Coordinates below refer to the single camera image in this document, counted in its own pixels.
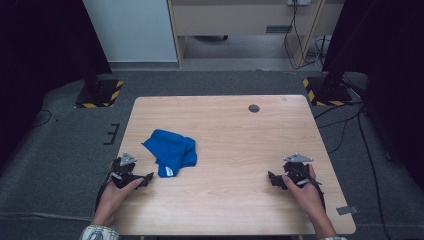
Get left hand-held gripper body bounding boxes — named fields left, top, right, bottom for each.
left=110, top=152, right=138, bottom=189

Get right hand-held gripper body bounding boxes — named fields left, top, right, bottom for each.
left=282, top=153, right=314, bottom=188

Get blue cloth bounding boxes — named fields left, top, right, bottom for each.
left=142, top=128, right=198, bottom=179

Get person's right hand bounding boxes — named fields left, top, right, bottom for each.
left=282, top=164, right=324, bottom=216

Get person's left hand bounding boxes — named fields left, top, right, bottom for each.
left=95, top=177, right=145, bottom=218

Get grey tape strip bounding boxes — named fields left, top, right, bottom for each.
left=335, top=205, right=361, bottom=216

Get black striped stand base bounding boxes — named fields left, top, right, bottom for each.
left=74, top=79, right=125, bottom=109
left=302, top=76, right=354, bottom=107

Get black curtain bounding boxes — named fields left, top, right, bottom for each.
left=321, top=0, right=424, bottom=192
left=0, top=0, right=113, bottom=174

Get white panel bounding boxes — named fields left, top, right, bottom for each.
left=81, top=0, right=179, bottom=64

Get dark round object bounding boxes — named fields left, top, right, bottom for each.
left=193, top=34, right=230, bottom=43

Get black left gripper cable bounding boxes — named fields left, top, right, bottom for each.
left=94, top=164, right=116, bottom=212

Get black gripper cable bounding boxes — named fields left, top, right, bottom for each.
left=307, top=175, right=328, bottom=212
left=94, top=164, right=116, bottom=212

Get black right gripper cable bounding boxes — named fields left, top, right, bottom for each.
left=307, top=175, right=328, bottom=212

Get long black floor cable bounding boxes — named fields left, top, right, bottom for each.
left=357, top=108, right=394, bottom=240

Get grey floor cable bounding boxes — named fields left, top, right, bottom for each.
left=0, top=211, right=94, bottom=223

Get thin black floor cable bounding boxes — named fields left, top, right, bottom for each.
left=32, top=109, right=54, bottom=129

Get black hanging power cable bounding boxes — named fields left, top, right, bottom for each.
left=283, top=0, right=326, bottom=71

